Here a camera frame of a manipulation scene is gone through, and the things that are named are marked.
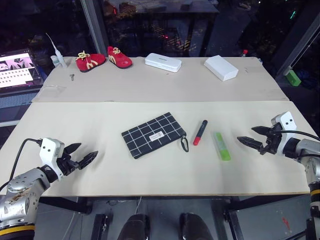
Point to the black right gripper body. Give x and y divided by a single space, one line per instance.
271 142

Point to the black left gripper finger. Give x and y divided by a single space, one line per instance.
73 147
88 158

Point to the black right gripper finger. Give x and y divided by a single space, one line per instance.
260 130
250 142

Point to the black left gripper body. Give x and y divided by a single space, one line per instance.
67 163

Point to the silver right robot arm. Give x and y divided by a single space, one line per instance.
308 155

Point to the black checkered pencil pouch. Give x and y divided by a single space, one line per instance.
153 134

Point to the white flat case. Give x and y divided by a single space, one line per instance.
163 62

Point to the green highlighter pen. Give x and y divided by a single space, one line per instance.
221 146

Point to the red and black marker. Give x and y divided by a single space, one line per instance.
200 132

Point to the green block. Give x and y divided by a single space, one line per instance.
293 78

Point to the clear plastic wrapper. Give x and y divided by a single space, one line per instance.
53 88

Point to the small grey metal piece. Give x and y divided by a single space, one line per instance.
72 76

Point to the white rectangular box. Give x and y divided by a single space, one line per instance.
221 67

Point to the red capped bottle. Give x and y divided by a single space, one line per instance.
244 53

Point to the dark rounded robot foot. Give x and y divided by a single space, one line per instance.
136 226
193 226

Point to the red baby shoe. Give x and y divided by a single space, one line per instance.
119 58
90 61

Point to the white glue tube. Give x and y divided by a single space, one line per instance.
58 55

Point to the laptop screen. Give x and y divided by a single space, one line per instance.
15 68

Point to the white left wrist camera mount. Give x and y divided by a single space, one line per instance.
51 153

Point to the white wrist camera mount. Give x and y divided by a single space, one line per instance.
51 153
285 126

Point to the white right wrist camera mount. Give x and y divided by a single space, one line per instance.
285 126

